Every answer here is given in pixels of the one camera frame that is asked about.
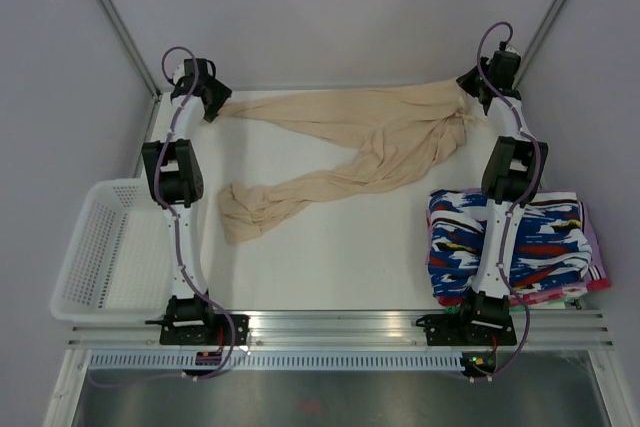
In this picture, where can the folded clothes stack underneath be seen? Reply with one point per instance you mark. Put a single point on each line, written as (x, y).
(597, 277)

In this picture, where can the blue patterned folded trousers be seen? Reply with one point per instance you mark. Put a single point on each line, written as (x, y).
(545, 247)

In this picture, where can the beige trousers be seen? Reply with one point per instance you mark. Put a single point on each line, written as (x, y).
(395, 136)

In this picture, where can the white perforated plastic basket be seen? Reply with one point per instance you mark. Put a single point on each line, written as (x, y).
(117, 268)

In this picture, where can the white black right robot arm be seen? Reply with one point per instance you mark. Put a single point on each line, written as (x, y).
(510, 181)

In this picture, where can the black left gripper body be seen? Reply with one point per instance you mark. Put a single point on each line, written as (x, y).
(219, 96)

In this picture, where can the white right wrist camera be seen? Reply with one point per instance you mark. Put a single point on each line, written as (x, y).
(512, 49)

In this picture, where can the right aluminium frame post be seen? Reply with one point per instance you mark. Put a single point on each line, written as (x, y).
(543, 30)

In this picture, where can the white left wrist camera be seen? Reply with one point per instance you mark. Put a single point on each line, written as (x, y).
(178, 73)

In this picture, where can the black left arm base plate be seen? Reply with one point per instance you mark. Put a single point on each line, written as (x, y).
(213, 331)

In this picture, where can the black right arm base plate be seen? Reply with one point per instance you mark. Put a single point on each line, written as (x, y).
(449, 330)

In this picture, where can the aluminium frame post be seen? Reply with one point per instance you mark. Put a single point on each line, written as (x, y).
(543, 30)
(126, 41)

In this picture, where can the aluminium mounting rail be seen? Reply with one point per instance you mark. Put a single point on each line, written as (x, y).
(550, 330)

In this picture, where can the left aluminium frame post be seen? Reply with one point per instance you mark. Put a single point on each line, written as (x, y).
(126, 41)

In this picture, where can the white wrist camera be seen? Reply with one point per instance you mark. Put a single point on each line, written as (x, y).
(512, 49)
(178, 73)

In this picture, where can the white slotted cable duct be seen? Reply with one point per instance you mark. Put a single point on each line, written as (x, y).
(276, 361)

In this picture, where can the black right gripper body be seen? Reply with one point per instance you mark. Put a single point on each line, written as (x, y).
(472, 82)

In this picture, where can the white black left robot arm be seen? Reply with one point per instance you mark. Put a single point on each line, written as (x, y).
(176, 181)

